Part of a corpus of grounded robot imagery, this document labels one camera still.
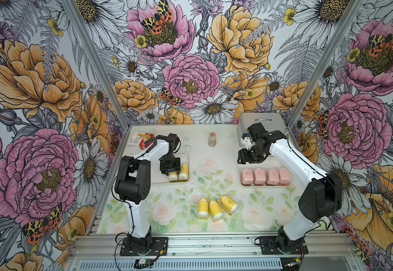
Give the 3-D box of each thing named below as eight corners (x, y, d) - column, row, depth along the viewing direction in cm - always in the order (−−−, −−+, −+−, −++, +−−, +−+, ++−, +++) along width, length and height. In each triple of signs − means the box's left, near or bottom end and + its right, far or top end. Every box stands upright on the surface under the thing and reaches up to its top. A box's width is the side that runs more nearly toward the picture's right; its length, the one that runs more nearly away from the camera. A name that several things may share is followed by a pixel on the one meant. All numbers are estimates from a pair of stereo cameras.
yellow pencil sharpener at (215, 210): (212, 223, 82) (213, 218, 76) (207, 206, 88) (208, 200, 82) (221, 221, 83) (223, 216, 77) (216, 204, 88) (217, 198, 82)
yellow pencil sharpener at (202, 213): (198, 220, 83) (197, 215, 77) (198, 203, 89) (198, 197, 83) (207, 220, 83) (208, 215, 77) (207, 203, 89) (207, 197, 83)
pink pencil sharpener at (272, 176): (264, 187, 94) (268, 180, 88) (261, 175, 98) (264, 169, 93) (276, 187, 94) (281, 180, 88) (272, 175, 98) (277, 169, 93)
